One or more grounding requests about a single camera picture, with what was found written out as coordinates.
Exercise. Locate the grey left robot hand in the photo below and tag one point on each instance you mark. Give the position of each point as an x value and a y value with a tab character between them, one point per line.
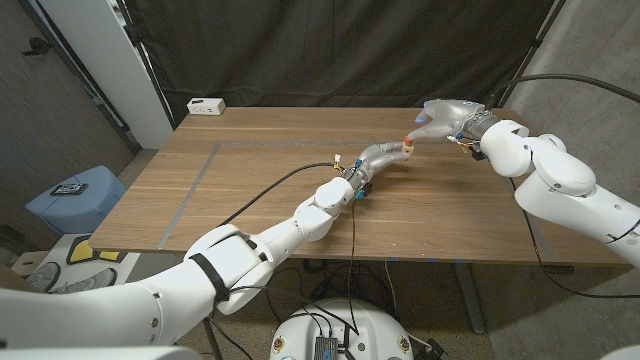
380	156

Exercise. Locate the white wall panel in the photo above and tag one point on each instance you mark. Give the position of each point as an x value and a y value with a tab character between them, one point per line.
110	65

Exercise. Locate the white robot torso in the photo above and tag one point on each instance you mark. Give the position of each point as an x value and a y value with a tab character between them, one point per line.
370	330

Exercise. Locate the black smartphone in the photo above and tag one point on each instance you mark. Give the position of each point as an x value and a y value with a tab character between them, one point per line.
69	189

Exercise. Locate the blue plastic stool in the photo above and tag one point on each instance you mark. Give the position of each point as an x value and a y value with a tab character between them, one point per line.
75	210

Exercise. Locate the small white box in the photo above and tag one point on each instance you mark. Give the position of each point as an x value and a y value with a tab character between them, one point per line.
27	257

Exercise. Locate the black backdrop stand pole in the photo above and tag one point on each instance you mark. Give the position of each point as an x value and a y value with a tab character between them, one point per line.
537	42
146	60

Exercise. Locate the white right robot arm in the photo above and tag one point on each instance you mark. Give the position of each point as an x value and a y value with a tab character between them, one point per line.
550	170

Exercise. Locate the grey table leg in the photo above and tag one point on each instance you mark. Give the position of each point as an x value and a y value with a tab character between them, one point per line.
472	310

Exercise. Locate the black metal rail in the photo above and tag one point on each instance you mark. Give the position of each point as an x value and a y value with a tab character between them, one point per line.
100	102

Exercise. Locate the black plug beside torso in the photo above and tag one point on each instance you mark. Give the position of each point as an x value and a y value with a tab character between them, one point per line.
434	350

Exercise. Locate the black floor bracket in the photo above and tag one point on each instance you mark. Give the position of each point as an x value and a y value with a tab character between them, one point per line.
559	269

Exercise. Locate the black backdrop curtain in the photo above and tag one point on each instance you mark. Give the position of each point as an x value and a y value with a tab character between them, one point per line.
340	50

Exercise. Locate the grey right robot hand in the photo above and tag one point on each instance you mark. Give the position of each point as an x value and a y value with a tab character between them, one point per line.
450	120

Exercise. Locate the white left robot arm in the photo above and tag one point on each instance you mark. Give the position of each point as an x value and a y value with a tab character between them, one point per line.
310	215

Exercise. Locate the white board yellow black marking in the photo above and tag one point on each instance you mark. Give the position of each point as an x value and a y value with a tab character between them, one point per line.
82	250

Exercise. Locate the small wooden block with holes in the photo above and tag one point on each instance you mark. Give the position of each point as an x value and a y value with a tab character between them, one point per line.
406	149

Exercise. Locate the white power strip box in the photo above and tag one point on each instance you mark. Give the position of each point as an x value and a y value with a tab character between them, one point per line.
206	106

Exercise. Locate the person's bare leg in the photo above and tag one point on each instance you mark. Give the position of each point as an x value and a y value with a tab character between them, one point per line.
10	279

